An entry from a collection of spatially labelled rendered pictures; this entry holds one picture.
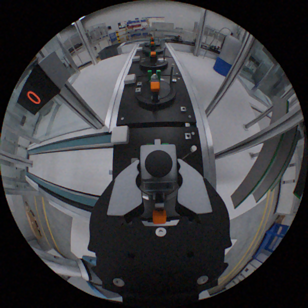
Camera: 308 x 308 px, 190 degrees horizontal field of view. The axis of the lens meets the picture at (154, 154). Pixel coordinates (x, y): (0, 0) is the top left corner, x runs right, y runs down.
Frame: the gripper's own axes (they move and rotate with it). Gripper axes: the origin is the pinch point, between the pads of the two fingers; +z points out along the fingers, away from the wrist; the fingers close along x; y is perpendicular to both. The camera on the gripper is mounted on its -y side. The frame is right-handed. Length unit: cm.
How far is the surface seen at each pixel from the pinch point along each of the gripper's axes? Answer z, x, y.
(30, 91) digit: -4.9, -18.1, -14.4
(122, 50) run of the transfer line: 87, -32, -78
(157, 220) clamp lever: -4.4, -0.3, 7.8
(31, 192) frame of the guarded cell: -7, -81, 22
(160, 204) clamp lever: -2.4, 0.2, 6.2
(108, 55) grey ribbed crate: 145, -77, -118
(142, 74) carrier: 33.6, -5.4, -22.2
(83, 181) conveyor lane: 9.9, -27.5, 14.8
